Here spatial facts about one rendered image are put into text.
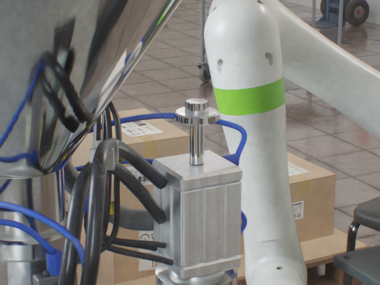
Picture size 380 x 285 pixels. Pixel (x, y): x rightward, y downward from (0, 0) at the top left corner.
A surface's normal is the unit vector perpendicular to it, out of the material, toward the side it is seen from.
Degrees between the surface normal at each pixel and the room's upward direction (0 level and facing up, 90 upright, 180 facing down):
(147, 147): 90
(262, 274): 33
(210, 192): 90
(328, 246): 0
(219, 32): 79
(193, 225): 90
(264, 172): 93
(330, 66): 73
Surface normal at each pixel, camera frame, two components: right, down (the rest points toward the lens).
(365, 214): -0.60, -0.39
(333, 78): -0.02, 0.26
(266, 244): -0.23, 0.25
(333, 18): -0.89, 0.14
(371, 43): 0.00, -0.96
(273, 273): -0.18, -0.96
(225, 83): -0.61, 0.37
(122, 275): 0.49, 0.25
